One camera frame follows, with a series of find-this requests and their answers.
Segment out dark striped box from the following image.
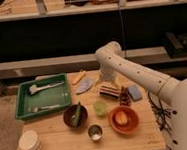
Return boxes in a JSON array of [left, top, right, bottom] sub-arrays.
[[100, 85, 120, 98]]

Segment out blue sponge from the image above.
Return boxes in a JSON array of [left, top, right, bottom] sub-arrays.
[[128, 85, 143, 101]]

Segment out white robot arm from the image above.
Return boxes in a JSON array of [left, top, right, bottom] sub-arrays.
[[95, 41, 187, 150]]

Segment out white dish brush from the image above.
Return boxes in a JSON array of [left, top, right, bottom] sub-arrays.
[[29, 82, 63, 95]]

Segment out silver fork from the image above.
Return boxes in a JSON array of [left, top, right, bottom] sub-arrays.
[[30, 104, 60, 113]]

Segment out brown pine cone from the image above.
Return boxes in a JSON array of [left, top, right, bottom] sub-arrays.
[[119, 87, 131, 106]]

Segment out green plastic tray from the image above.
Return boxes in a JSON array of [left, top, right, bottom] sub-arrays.
[[15, 74, 72, 120]]

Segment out wooden table board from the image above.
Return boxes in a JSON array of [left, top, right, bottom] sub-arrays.
[[23, 73, 166, 150]]

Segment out dark brown bowl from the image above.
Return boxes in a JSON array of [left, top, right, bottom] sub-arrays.
[[63, 104, 88, 129]]

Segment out light green cup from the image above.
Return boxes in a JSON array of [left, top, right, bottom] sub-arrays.
[[93, 101, 108, 117]]

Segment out green vegetable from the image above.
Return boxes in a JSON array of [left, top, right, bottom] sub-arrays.
[[71, 102, 81, 128]]

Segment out orange bowl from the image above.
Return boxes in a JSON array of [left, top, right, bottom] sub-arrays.
[[108, 105, 139, 135]]

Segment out yellow orange fruit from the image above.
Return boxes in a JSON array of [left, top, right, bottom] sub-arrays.
[[114, 111, 128, 126]]

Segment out small metal cup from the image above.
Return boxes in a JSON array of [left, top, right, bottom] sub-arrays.
[[88, 124, 103, 142]]

